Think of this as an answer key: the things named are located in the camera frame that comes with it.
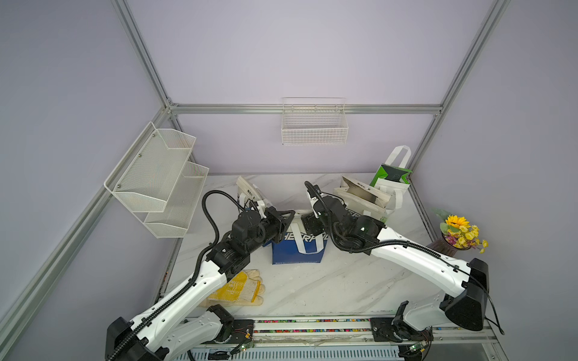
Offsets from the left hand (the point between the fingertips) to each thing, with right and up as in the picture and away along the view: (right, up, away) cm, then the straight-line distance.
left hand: (295, 212), depth 69 cm
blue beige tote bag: (-18, +7, +14) cm, 24 cm away
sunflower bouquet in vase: (+52, -8, +2) cm, 53 cm away
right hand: (+8, -1, +7) cm, 11 cm away
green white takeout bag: (+38, +12, +16) cm, 43 cm away
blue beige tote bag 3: (+25, +3, +7) cm, 26 cm away
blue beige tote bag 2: (+1, -12, +7) cm, 14 cm away
